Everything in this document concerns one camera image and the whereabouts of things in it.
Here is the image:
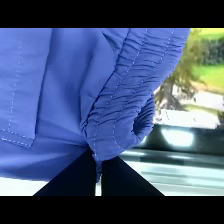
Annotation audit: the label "silver frame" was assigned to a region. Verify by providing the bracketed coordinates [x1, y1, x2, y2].
[119, 148, 224, 197]

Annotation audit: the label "blue pants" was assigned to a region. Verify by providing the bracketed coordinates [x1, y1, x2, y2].
[0, 28, 191, 184]

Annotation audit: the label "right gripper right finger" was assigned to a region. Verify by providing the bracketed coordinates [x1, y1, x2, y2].
[100, 155, 165, 197]

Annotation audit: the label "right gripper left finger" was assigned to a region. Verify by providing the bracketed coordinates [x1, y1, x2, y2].
[33, 148, 98, 197]

